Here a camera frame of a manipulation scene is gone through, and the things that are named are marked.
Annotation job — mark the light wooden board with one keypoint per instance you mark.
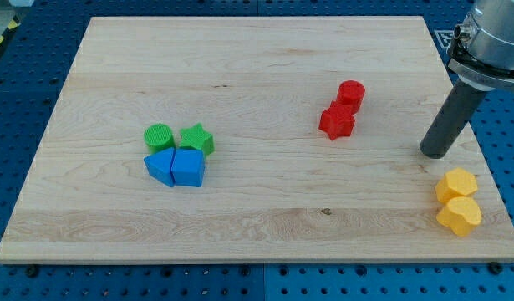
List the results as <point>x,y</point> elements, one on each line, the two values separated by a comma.
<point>276,189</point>

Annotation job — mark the yellow heart block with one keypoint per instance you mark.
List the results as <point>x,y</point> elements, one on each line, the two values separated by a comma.
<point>462,215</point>

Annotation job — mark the blue cube block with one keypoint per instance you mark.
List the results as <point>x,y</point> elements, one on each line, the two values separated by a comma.
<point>188,167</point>

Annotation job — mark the green star block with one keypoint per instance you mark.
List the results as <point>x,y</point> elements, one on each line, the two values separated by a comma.
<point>197,138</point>

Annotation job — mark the yellow hexagon block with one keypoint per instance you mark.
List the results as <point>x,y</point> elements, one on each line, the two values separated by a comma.
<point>455,183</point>

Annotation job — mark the green cylinder block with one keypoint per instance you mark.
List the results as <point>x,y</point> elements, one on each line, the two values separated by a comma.
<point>158,137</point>

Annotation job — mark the blue triangle block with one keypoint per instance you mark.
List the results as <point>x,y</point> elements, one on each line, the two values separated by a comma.
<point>159,164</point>

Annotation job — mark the red cylinder block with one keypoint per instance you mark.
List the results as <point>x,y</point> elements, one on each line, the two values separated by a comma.
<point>351,92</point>

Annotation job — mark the red star block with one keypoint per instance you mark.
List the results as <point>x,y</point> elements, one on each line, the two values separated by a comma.
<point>337,120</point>

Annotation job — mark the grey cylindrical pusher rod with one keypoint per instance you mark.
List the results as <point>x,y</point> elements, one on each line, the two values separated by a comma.
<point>457,110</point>

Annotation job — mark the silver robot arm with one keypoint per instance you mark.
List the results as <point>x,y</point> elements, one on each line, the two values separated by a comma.
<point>481,53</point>

